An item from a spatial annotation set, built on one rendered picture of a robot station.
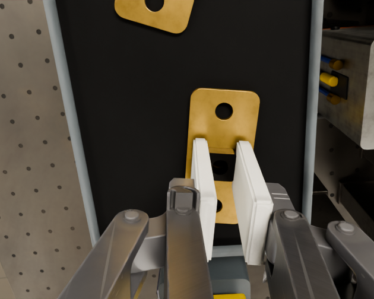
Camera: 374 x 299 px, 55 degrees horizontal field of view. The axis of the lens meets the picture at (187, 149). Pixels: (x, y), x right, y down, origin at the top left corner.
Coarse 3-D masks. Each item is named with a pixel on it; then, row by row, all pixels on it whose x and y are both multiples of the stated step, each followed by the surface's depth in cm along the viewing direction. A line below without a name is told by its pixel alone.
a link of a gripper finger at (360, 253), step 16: (336, 224) 13; (352, 224) 13; (336, 240) 12; (352, 240) 12; (368, 240) 12; (352, 256) 11; (368, 256) 11; (368, 272) 11; (336, 288) 13; (352, 288) 13; (368, 288) 11
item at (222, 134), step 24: (192, 96) 20; (216, 96) 20; (240, 96) 20; (192, 120) 20; (216, 120) 20; (240, 120) 20; (192, 144) 21; (216, 144) 21; (216, 168) 21; (216, 192) 22; (216, 216) 22
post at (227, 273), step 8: (232, 256) 29; (240, 256) 29; (208, 264) 29; (216, 264) 29; (224, 264) 29; (232, 264) 29; (240, 264) 29; (160, 272) 29; (216, 272) 28; (224, 272) 28; (232, 272) 28; (240, 272) 28; (160, 280) 28; (216, 280) 27; (224, 280) 27; (232, 280) 27; (240, 280) 27; (248, 280) 27; (160, 288) 27; (216, 288) 27; (224, 288) 27; (232, 288) 27; (240, 288) 27; (248, 288) 27; (160, 296) 28; (248, 296) 28
